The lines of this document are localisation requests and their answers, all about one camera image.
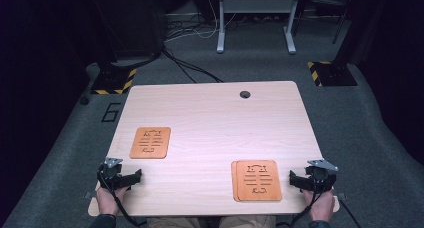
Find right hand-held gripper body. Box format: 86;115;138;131
304;158;340;194

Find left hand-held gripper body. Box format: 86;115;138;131
97;156;124;191

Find orange wooden cutout coaster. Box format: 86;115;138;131
129;126;172;160
230;160;240;203
235;159;283;202

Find person's left hand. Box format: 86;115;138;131
95;182;130;217

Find person's right hand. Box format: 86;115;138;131
302;187;336;223

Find person's left leg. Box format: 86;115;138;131
146;215;202;228

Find person's leg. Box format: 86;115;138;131
146;215;202;228
218;215;278;228

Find person's right leg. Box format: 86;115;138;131
218;215;278;228

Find black hazard-striped stand base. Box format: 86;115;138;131
306;60;359;88
90;61;138;96

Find black cabinet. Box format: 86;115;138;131
88;0;169;61

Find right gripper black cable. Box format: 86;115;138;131
275;191;323;228

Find black floor cable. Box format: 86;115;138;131
161;47;225;84

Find white floor cables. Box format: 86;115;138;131
164;0;242;43

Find white metal desk frame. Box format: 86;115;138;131
216;0;302;55

